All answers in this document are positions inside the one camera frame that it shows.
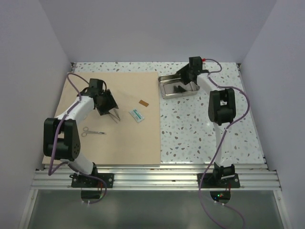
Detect small metal scissors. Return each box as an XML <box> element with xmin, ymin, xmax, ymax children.
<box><xmin>81</xmin><ymin>127</ymin><xmax>106</xmax><ymax>137</ymax></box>

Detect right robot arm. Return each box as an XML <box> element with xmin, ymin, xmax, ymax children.
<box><xmin>177</xmin><ymin>56</ymin><xmax>236</xmax><ymax>187</ymax></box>

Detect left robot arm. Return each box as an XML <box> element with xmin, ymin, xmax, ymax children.
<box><xmin>43</xmin><ymin>78</ymin><xmax>118</xmax><ymax>187</ymax></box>

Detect stainless steel tray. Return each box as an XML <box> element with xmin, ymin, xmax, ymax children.
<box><xmin>158</xmin><ymin>74</ymin><xmax>200</xmax><ymax>99</ymax></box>

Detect green white sachet packet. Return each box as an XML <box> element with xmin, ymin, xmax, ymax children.
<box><xmin>129</xmin><ymin>108</ymin><xmax>144</xmax><ymax>123</ymax></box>

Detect brown adhesive bandage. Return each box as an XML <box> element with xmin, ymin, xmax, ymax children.
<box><xmin>139</xmin><ymin>100</ymin><xmax>149</xmax><ymax>107</ymax></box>

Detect beige wooden board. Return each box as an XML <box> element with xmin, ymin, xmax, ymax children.
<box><xmin>54</xmin><ymin>72</ymin><xmax>161</xmax><ymax>165</ymax></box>

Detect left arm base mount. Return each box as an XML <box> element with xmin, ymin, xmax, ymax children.
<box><xmin>69</xmin><ymin>173</ymin><xmax>114</xmax><ymax>188</ymax></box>

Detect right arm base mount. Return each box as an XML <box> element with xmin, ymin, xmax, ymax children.
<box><xmin>197</xmin><ymin>162</ymin><xmax>241</xmax><ymax>188</ymax></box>

